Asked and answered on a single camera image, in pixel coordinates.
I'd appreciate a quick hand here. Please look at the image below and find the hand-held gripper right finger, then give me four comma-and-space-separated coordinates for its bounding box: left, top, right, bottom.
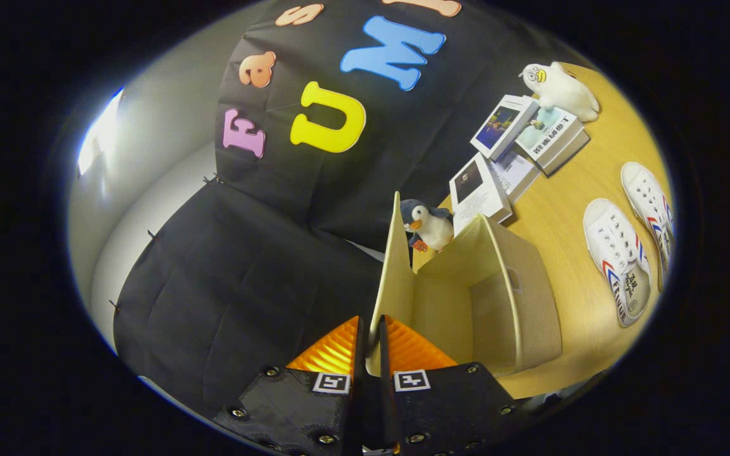
378, 315, 534, 456

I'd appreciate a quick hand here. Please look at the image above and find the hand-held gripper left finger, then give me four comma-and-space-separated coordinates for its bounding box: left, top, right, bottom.
213, 315, 366, 456

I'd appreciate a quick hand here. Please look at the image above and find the beige fabric storage box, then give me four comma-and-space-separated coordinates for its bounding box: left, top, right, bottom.
365, 192, 563, 377

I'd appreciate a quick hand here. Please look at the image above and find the white canvas shoe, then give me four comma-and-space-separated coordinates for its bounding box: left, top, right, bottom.
583, 198, 652, 328
620, 161, 676, 292

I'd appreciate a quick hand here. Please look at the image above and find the black backdrop cloth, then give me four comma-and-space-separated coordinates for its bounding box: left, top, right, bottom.
112, 0, 594, 419

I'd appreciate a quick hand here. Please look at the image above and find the grey penguin plush toy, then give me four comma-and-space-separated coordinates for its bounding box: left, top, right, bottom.
400, 199, 454, 253

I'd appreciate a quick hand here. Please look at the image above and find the white book with dark portrait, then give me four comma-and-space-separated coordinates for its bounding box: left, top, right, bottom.
449, 153, 513, 236

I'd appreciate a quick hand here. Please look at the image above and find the thin white book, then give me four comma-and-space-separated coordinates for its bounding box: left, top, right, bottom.
489, 149, 541, 203

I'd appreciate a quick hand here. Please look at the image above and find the book with dark blue cover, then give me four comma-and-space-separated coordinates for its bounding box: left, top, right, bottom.
470, 94, 539, 161

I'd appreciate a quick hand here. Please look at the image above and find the thick book with teal cover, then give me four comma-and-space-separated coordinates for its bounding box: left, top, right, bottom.
515, 106, 584, 167

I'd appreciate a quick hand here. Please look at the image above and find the white duck plush toy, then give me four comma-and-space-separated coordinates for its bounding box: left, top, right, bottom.
518, 61, 601, 123

